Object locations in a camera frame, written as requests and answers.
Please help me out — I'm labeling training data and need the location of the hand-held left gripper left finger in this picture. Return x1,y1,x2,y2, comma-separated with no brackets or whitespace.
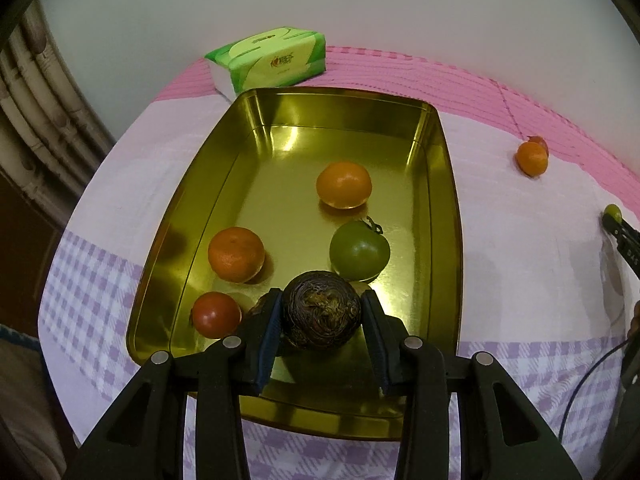
62,287,284,480

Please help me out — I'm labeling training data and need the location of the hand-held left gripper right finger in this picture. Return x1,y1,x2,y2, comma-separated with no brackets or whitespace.
361,290,583,480

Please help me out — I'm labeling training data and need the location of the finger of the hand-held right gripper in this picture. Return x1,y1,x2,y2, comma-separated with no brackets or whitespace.
601,214,640,281

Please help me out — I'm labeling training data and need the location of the green tomato with stem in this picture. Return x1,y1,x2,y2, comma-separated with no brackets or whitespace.
329,216,391,282

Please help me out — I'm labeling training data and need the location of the orange mandarin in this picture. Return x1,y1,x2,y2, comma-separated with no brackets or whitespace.
516,141,549,177
316,161,373,209
208,227,266,284

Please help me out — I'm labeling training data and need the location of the gold rectangular tin box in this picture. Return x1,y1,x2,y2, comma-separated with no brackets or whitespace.
125,87,463,442

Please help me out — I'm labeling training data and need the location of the pink purple checkered tablecloth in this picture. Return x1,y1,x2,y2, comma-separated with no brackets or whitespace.
37,46,640,480

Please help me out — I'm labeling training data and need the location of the brown wooden panel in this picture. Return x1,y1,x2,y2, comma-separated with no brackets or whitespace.
0,170,68,331

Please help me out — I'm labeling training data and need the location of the green tissue pack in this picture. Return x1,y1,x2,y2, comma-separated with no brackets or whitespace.
205,26,327,101

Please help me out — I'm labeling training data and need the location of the black cable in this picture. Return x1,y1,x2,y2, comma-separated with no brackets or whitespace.
557,341,632,443

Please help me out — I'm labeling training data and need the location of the blue cord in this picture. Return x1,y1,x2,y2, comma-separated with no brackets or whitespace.
0,324,42,349

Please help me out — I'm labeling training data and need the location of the bamboo furniture frame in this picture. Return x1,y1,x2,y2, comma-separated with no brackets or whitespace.
0,0,117,201

